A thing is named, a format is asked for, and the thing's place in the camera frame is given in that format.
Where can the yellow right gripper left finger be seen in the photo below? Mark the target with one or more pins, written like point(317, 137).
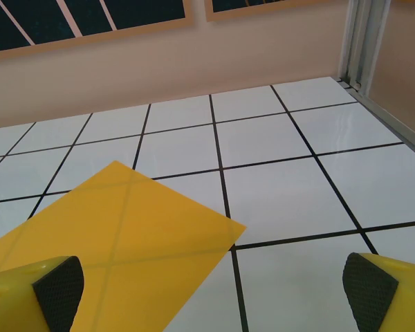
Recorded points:
point(14, 304)

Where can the aluminium side rail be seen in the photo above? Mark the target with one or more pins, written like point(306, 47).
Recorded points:
point(401, 128)

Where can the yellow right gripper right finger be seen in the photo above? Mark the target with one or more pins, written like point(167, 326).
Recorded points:
point(408, 301)

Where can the yellow cloth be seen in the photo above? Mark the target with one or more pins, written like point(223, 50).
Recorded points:
point(124, 224)

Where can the aluminium corner post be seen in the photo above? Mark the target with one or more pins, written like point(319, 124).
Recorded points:
point(363, 41)

